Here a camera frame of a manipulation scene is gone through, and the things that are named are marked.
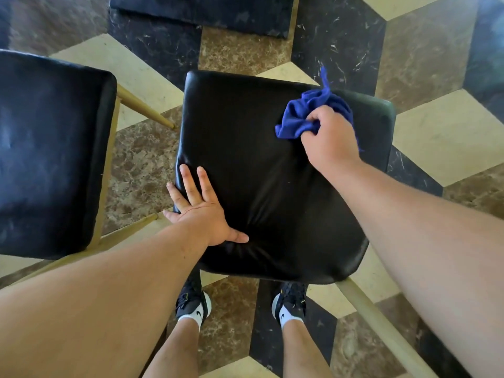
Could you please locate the person's left hand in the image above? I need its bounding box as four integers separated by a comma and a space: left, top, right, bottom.
162, 164, 249, 247

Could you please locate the person's right hand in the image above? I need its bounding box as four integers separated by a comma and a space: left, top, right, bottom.
300, 105, 363, 178

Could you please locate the blue cleaning cloth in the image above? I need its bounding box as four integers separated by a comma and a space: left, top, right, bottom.
275, 67, 363, 152

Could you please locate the black leather chair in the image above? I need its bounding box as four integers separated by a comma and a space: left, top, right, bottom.
0, 49, 176, 261
173, 70, 438, 378

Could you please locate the person's left forearm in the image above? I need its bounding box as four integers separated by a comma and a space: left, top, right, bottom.
0, 222, 210, 378

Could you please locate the person's right forearm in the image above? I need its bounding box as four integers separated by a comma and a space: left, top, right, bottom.
329, 157, 504, 378

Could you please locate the person's left black shoe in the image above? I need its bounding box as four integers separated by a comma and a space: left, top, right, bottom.
175, 267, 212, 332

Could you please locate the person's black shoe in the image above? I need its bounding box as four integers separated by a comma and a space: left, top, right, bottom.
271, 282, 308, 332
175, 267, 212, 332

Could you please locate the person's right black shoe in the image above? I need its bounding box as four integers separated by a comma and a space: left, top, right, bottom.
271, 282, 308, 332

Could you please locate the person's left white sock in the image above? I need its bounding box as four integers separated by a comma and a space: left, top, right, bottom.
177, 303, 206, 332

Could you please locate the person's white sock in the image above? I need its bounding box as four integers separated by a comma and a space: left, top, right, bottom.
177, 303, 206, 332
279, 305, 305, 332

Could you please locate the person's right white sock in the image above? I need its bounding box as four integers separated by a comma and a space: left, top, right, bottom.
279, 305, 305, 332

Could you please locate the person's left leg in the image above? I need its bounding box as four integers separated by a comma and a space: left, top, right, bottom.
143, 317, 201, 378

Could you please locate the person's leg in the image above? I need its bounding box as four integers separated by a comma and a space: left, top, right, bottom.
281, 319, 335, 378
143, 317, 201, 378

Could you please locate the person's right leg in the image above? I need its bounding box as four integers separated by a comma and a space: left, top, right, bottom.
281, 319, 335, 378

